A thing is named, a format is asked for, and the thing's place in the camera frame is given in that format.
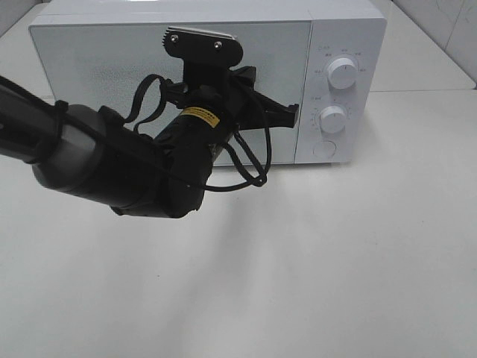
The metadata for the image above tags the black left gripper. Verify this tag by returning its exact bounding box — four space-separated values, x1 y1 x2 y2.
163 65 298 149

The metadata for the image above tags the white timer knob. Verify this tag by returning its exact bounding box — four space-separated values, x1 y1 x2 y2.
318 105 347 134

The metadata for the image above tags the round white door release button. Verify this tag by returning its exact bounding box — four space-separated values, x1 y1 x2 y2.
313 140 337 159

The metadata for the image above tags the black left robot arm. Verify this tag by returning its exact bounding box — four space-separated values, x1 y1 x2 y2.
1 66 299 219

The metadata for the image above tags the white microwave oven body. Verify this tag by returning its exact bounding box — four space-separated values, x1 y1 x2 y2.
29 1 387 164

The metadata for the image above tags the upper white power knob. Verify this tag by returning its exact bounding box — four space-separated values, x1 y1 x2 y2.
326 55 358 90

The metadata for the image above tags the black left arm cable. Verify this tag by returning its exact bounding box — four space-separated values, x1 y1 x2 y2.
124 73 273 193

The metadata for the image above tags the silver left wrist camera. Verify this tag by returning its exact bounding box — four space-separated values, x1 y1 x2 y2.
162 26 244 69

